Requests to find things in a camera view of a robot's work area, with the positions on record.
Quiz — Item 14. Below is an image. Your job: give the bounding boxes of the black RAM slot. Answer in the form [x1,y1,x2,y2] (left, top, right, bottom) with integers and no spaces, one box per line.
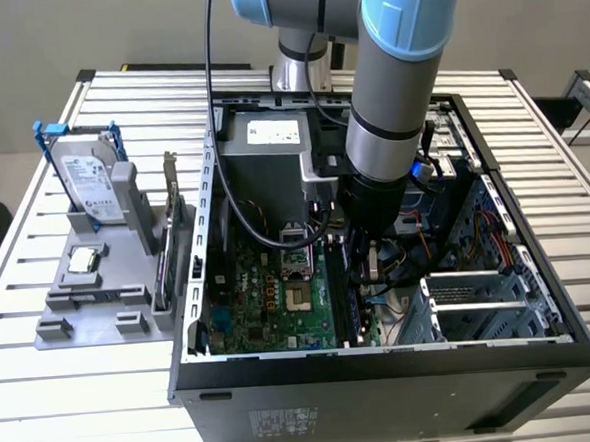
[324,235,347,349]
[330,235,353,349]

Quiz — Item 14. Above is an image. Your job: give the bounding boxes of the silver drive cage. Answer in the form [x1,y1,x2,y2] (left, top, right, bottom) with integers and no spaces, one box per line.
[397,99,478,235]

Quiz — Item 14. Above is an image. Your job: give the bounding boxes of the metal socket cover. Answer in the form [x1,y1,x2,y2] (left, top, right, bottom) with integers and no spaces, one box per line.
[278,220,313,279]

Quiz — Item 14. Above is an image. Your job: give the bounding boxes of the grey power supply unit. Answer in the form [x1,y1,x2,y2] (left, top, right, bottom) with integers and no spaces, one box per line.
[211,104,322,247]

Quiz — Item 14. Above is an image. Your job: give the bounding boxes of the CPU socket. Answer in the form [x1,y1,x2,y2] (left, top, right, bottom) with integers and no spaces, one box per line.
[284,278,317,315]

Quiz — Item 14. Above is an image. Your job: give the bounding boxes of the green motherboard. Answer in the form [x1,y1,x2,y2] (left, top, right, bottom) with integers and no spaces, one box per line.
[198,228,384,359]

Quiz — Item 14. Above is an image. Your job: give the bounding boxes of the blue expansion slot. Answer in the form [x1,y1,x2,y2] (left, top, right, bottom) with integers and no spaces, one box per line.
[211,306,234,336]

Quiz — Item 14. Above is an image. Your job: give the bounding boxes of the black PC case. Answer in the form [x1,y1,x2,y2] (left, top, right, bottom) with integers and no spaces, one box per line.
[149,69,590,442]

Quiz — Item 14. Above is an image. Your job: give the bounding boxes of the graphics card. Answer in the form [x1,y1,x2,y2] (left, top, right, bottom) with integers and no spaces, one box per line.
[144,148,194,311]

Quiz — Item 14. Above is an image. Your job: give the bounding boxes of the grey parts rack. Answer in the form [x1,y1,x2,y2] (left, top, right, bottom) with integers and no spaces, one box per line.
[23,146,206,351]

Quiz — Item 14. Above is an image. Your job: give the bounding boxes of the hard disk in blue carrier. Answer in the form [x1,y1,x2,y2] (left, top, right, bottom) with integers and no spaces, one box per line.
[31,115,134,236]

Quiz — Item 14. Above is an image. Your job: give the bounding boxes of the silver CPU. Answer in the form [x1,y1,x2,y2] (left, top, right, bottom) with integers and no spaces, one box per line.
[65,245,102,274]

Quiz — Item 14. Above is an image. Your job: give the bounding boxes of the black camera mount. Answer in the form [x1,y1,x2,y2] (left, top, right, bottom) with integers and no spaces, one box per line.
[311,119,356,179]

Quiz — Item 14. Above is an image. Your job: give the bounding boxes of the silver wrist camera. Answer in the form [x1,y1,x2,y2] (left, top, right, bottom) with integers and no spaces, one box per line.
[298,147,344,186]

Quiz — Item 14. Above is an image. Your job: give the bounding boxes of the thin orange wire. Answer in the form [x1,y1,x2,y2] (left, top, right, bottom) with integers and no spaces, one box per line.
[414,212,435,264]

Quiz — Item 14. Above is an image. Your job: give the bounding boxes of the black cable bundle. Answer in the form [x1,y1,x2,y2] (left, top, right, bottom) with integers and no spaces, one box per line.
[375,230,459,297]

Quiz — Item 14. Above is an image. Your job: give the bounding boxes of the orange red wire bundle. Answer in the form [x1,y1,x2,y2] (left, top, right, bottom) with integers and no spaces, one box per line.
[467,207,514,277]

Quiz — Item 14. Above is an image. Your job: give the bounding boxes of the red black twisted wire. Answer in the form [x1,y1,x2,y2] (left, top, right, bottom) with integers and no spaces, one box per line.
[236,196,273,248]

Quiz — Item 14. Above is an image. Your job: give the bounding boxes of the black camera cable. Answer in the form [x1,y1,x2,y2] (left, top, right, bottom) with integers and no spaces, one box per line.
[200,0,358,255]

